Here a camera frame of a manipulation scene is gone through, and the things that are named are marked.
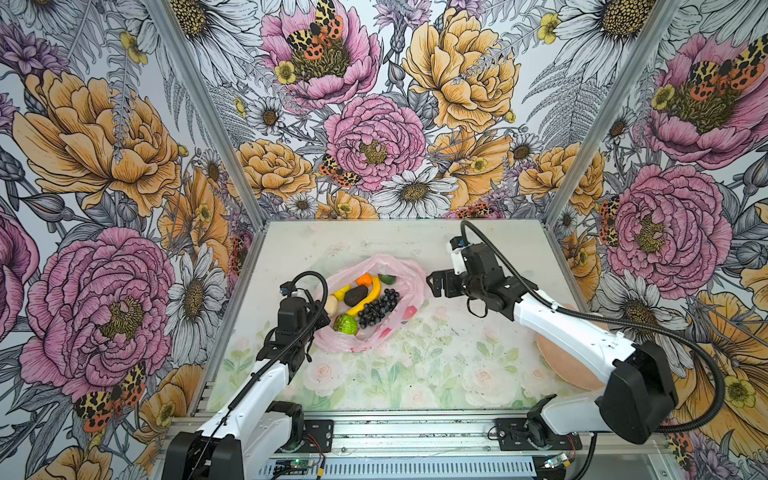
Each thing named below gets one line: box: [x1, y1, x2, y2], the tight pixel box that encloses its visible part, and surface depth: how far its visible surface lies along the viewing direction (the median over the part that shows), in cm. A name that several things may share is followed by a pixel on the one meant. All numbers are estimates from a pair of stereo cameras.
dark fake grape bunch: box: [358, 288, 401, 329], surface depth 94 cm
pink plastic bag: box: [358, 254, 432, 353], surface depth 93 cm
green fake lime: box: [333, 313, 359, 335], surface depth 89 cm
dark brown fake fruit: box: [344, 285, 368, 307], surface depth 98 cm
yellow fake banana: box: [346, 275, 382, 317], surface depth 101 cm
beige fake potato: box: [324, 294, 339, 317], surface depth 95 cm
